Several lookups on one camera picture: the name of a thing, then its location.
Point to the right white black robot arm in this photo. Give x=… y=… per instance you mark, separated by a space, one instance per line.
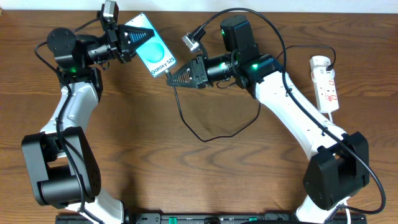
x=338 y=165

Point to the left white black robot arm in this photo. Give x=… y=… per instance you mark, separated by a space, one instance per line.
x=62 y=169

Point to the blue screen Galaxy smartphone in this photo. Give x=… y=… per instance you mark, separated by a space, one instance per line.
x=154 y=53

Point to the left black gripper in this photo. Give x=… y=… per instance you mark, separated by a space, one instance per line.
x=115 y=44

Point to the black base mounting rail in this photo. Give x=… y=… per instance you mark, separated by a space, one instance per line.
x=156 y=218

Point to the white power strip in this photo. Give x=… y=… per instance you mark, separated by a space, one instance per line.
x=326 y=96

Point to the white USB charger plug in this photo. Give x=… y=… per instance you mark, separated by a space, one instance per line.
x=321 y=69

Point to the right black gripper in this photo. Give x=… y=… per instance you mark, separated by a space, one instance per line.
x=199 y=74

